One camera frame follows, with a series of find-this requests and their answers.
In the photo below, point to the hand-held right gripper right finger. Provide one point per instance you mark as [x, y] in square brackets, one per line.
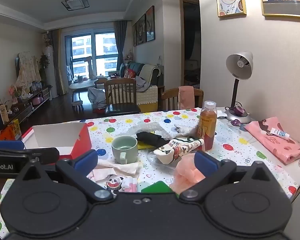
[205, 161]

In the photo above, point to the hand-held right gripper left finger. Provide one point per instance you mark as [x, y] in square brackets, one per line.
[86, 160]

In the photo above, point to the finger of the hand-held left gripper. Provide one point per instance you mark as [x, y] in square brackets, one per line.
[42, 155]
[8, 145]

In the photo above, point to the red cardboard box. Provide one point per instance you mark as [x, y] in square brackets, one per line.
[82, 142]

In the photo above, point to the Christmas print sock pair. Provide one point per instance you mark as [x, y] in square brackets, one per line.
[182, 146]

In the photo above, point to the black cloth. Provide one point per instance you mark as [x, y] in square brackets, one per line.
[150, 137]

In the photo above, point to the orange gift bag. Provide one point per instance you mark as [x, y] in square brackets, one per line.
[6, 133]

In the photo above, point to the yellow gift box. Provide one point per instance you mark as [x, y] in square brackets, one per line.
[15, 128]

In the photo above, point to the pink fluffy pouf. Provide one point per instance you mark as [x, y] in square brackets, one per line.
[185, 175]

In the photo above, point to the orange juice bottle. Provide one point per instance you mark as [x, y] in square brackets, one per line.
[207, 127]

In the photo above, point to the low media cabinet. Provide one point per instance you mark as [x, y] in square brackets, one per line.
[25, 110]

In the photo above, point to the panda print tissue pack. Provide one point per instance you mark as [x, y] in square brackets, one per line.
[117, 183]

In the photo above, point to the white paper tissue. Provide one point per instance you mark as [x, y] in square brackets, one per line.
[125, 167]

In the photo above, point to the pale green mug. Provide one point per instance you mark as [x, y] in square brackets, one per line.
[125, 150]

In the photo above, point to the red basin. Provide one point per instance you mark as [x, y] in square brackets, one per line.
[100, 111]

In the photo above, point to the green flat object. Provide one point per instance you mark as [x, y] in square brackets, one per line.
[157, 187]

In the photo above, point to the small wooden stool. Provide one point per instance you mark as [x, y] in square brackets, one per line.
[77, 103]

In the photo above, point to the bubble wrap sheet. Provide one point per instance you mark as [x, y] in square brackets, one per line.
[155, 127]

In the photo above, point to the wooden chair with dark seat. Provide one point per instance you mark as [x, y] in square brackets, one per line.
[121, 108]

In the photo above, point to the grey cloth bundle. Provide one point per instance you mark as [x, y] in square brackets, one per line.
[97, 97]

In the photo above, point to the pink garment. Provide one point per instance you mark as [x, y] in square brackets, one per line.
[186, 97]

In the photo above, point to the pink printed cloth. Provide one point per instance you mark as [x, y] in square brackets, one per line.
[277, 147]

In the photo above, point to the round coffee table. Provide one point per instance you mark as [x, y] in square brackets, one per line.
[82, 85]

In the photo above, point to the floral draped cloth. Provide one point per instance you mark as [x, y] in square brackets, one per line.
[27, 70]

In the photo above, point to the white tube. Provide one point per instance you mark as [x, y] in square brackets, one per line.
[277, 132]

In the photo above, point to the white standing air conditioner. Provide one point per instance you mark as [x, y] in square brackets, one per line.
[50, 70]

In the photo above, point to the green house plant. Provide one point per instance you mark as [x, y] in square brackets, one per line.
[43, 63]

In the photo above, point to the green sofa with covers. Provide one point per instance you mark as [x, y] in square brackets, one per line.
[150, 80]

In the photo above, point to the grey curtain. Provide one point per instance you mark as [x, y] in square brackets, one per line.
[120, 42]
[57, 55]

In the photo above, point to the silver desk lamp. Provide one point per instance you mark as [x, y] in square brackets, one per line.
[240, 63]

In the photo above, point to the large window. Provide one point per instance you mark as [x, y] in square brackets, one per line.
[100, 50]

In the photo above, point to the small dark framed picture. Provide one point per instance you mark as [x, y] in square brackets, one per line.
[134, 35]

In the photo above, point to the square ceiling light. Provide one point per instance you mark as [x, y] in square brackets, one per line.
[76, 3]

